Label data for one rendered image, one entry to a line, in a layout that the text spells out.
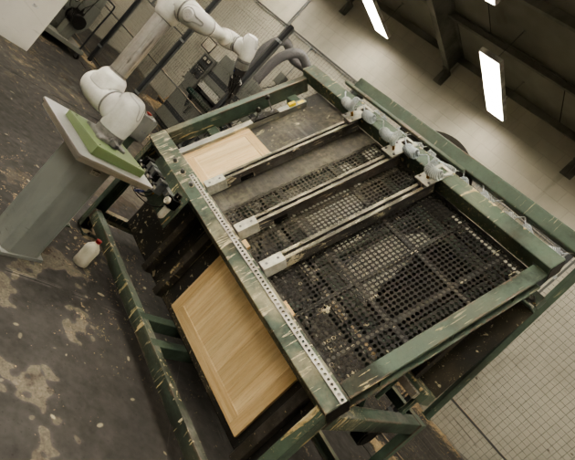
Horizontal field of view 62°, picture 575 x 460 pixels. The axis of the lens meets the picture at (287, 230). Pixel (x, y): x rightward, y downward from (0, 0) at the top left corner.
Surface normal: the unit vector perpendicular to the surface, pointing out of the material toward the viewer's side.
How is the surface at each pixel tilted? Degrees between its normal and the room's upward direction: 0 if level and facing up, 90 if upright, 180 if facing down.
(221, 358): 90
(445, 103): 90
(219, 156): 59
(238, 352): 90
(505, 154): 90
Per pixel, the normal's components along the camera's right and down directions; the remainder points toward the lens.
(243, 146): -0.09, -0.66
